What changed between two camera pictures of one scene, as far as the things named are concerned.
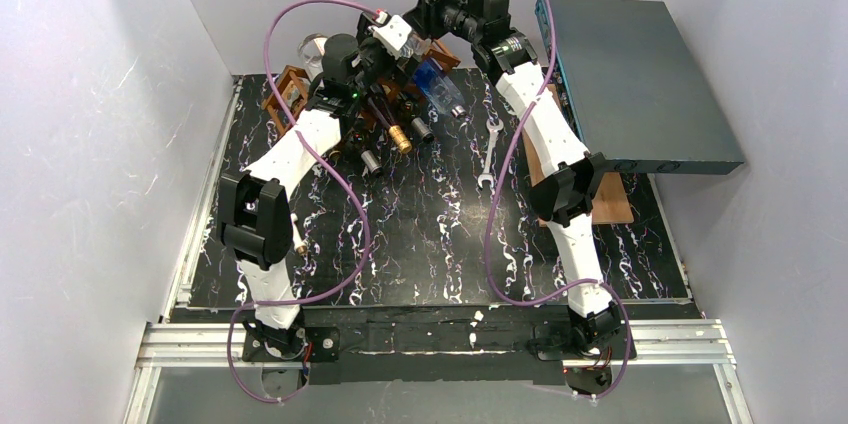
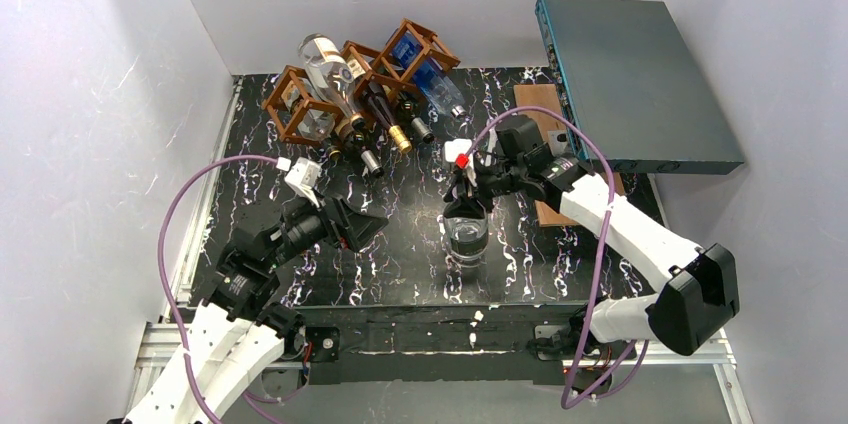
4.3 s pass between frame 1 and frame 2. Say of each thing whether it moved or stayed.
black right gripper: moved
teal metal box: stayed
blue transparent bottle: stayed
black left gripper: moved
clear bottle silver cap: moved
